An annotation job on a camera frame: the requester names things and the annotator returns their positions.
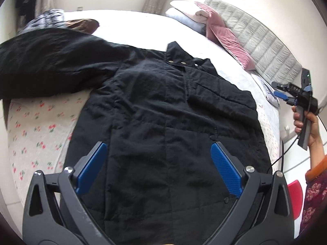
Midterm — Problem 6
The light blue bed cover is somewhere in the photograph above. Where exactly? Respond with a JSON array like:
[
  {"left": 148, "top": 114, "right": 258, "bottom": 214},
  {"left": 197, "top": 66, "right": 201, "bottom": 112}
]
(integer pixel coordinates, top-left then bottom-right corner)
[{"left": 64, "top": 10, "right": 280, "bottom": 161}]

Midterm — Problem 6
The light blue folded blanket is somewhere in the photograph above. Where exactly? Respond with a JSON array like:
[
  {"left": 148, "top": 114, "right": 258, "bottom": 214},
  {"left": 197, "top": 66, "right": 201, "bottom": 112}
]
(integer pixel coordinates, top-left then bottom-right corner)
[{"left": 165, "top": 8, "right": 206, "bottom": 36}]

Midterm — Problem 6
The pink velvet pillow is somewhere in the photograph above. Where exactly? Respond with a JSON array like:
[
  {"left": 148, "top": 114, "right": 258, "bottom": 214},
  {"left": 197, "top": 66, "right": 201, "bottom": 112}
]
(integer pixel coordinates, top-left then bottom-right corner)
[{"left": 195, "top": 2, "right": 255, "bottom": 71}]

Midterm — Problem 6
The dark quilted puffer jacket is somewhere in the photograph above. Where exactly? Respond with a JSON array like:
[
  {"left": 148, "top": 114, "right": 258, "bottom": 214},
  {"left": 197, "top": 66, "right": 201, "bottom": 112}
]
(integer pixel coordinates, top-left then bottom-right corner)
[{"left": 18, "top": 9, "right": 67, "bottom": 35}]

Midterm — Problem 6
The grey padded headboard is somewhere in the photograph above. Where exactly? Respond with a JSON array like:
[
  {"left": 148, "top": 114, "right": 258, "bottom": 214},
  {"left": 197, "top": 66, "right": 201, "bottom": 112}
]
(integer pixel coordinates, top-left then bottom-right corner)
[{"left": 205, "top": 0, "right": 302, "bottom": 84}]

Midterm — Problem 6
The patterned white pillow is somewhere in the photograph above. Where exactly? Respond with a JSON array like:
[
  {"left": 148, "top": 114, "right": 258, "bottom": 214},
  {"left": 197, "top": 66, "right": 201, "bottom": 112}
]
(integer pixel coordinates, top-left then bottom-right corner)
[{"left": 251, "top": 74, "right": 280, "bottom": 109}]

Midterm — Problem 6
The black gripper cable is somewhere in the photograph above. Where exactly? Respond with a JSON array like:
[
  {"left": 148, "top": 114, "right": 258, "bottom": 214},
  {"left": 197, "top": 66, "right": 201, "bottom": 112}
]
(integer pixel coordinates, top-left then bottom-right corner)
[{"left": 265, "top": 94, "right": 327, "bottom": 174}]

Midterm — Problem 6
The brown garment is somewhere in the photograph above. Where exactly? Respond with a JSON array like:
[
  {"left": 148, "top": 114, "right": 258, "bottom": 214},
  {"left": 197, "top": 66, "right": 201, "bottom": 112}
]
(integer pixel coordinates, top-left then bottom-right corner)
[{"left": 65, "top": 19, "right": 100, "bottom": 35}]

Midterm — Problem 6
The cherry print bed sheet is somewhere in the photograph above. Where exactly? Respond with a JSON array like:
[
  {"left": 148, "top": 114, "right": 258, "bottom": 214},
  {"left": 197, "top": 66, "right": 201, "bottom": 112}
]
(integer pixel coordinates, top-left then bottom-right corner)
[{"left": 7, "top": 90, "right": 90, "bottom": 203}]

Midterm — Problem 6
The large black coat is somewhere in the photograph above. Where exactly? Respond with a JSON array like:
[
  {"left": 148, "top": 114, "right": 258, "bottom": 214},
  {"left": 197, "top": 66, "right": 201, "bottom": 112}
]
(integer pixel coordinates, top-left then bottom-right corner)
[{"left": 1, "top": 29, "right": 270, "bottom": 244}]

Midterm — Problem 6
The person's right hand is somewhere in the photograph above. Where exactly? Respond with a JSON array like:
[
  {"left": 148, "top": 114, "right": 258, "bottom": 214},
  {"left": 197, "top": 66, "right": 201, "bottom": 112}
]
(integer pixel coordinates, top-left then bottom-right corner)
[{"left": 291, "top": 106, "right": 319, "bottom": 150}]

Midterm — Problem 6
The floral sleeve right forearm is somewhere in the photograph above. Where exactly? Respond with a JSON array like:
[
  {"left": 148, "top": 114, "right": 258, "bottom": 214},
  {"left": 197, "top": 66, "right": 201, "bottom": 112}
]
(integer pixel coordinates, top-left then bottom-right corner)
[{"left": 299, "top": 143, "right": 326, "bottom": 233}]

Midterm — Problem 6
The red stool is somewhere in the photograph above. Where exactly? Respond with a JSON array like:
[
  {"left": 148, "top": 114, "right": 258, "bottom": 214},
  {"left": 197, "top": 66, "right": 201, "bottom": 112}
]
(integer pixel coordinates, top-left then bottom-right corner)
[{"left": 288, "top": 180, "right": 303, "bottom": 220}]

